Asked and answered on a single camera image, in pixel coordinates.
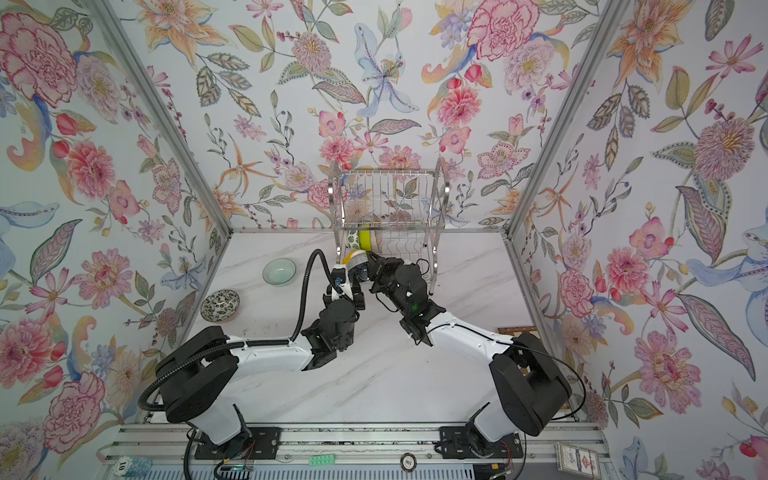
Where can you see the black white patterned bowl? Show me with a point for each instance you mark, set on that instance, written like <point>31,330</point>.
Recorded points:
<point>220,306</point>

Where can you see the printed label card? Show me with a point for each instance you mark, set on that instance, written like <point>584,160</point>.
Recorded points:
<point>577,461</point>

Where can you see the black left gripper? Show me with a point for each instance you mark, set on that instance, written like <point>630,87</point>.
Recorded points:
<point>359,298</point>

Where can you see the green connector block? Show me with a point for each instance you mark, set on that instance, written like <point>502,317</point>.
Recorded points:
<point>322,460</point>

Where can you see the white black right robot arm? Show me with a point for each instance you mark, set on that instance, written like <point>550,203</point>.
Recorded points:
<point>530,387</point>

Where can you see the lime green plastic bowl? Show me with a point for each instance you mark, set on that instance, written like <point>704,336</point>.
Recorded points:
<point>365,239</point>

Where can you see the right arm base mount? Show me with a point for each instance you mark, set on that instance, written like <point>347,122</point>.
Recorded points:
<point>456,442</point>

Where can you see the green leaf pattern bowl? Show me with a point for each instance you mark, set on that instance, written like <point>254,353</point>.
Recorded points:
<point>352,240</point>

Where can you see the silver wire dish rack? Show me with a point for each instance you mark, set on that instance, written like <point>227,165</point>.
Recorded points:
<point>407,206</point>

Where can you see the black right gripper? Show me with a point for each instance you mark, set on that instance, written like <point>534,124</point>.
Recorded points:
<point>387,269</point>

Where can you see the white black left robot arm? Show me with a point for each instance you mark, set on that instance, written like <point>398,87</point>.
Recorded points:
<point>193,378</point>

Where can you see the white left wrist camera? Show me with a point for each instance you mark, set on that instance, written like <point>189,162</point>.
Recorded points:
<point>340,280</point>

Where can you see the dark blue floral bowl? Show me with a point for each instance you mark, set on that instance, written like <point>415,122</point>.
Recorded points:
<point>357,265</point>

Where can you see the pink striped bowl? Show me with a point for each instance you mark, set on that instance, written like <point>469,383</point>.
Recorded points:
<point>376,241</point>

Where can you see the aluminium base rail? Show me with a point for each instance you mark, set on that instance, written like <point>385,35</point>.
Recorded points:
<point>376,443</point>

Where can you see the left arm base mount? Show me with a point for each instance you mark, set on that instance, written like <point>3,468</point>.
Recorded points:
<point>260,443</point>

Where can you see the wooden checkerboard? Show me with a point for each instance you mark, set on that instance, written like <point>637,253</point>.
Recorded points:
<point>516,330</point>

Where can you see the pale green celadon bowl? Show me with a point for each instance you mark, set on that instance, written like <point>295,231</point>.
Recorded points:
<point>279,271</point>

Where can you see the yellow plastic bowl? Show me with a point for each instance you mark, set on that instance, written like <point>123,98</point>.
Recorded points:
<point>347,257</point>

